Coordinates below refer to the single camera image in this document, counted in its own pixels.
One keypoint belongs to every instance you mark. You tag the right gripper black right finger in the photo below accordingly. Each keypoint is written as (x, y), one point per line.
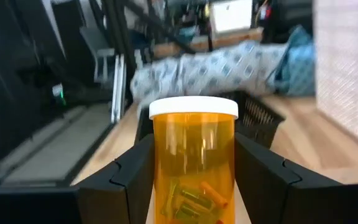
(259, 186)

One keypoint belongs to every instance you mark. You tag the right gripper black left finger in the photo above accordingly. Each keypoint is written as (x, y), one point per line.
(126, 193)

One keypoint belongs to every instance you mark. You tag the orange pill bottle white cap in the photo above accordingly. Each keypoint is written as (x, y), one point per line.
(194, 149)

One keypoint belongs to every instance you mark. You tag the grey patterned cloth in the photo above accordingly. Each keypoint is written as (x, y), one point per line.
(213, 71)

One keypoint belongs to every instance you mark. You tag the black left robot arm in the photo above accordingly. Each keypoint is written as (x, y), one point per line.
(11, 109)

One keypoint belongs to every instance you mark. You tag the small black slotted basket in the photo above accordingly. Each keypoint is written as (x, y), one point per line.
(256, 119)

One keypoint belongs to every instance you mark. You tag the large white perforated basket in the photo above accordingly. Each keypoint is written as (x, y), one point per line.
(346, 77)

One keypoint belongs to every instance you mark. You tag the white storage bin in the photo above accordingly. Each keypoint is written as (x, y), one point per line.
(232, 15)

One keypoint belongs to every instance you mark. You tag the silver aluminium profile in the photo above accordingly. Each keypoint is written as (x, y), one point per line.
(118, 87)

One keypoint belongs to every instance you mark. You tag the teal patterned cloth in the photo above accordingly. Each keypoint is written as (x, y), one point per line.
(297, 68)

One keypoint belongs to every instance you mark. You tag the wooden side table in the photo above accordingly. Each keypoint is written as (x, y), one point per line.
(228, 40)

